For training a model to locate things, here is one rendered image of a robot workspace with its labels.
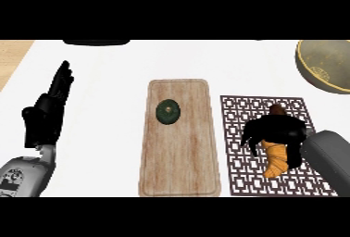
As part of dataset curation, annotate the olive yellow-rimmed bowl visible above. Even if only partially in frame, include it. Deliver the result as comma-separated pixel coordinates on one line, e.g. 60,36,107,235
294,40,350,95

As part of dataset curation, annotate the golden brown croissant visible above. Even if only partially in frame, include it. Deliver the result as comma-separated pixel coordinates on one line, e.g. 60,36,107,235
260,104,291,179

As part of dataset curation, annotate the dark green avocado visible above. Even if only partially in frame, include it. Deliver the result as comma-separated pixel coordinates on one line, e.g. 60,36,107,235
155,98,181,126

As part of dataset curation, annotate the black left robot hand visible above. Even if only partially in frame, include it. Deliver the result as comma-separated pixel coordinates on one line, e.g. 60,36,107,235
20,60,75,149

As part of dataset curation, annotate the wooden cutting board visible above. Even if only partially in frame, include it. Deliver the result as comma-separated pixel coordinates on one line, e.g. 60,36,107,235
138,79,223,198

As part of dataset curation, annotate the brown lattice placemat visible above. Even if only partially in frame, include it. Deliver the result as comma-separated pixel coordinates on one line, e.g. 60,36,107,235
218,94,339,197

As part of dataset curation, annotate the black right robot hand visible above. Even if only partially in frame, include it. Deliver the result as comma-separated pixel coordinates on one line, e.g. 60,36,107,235
239,114,308,170

